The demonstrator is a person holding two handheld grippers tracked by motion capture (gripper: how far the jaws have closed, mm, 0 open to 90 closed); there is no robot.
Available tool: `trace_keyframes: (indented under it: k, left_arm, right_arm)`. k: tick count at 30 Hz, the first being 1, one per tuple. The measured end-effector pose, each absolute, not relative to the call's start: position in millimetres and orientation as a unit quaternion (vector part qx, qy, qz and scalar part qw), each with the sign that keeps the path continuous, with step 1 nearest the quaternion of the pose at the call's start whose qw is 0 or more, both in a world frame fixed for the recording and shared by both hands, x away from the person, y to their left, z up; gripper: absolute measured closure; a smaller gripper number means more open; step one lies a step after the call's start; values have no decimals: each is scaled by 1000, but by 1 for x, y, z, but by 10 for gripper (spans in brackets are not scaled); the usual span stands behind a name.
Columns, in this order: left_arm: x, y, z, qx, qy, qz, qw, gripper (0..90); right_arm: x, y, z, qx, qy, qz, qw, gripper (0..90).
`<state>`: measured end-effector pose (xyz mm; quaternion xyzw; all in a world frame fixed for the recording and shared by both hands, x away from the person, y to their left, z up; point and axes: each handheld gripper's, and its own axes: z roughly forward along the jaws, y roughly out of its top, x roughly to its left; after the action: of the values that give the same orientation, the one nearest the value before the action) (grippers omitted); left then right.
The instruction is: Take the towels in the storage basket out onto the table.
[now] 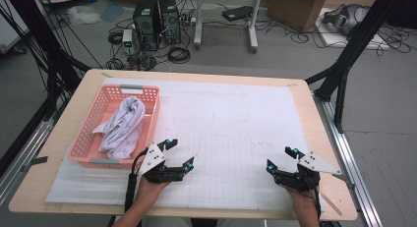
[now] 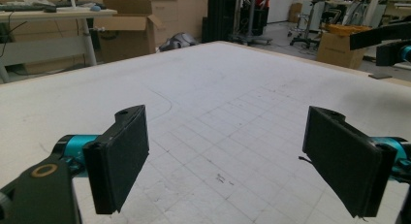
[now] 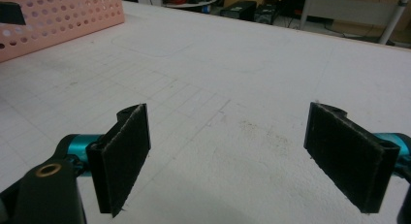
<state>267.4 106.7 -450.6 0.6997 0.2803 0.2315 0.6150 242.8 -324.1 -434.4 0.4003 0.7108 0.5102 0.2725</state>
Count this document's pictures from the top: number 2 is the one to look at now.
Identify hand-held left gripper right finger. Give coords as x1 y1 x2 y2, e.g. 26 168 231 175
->
301 105 397 218

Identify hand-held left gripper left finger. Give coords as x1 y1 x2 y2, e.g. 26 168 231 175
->
82 104 150 216

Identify cardboard box with yellow filling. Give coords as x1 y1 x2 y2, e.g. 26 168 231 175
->
315 23 372 71

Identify small cardboard box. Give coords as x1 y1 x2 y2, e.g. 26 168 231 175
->
288 2 303 24

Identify open cardboard box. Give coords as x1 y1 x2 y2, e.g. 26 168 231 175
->
93 0 167 62

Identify grey metal stand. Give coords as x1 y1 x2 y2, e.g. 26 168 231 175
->
231 0 273 47

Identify grey backpack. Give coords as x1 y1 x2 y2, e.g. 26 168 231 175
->
158 32 199 53

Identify white foam mat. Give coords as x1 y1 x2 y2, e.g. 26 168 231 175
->
0 41 411 224

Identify white-legged desk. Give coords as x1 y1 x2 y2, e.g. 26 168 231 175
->
0 5 118 84

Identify black rack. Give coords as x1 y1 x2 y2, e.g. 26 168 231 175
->
202 0 241 44

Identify wooden drawer cabinets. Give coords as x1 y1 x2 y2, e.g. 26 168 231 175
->
0 0 209 41

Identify dark keyboard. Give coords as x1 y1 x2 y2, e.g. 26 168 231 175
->
0 3 58 14

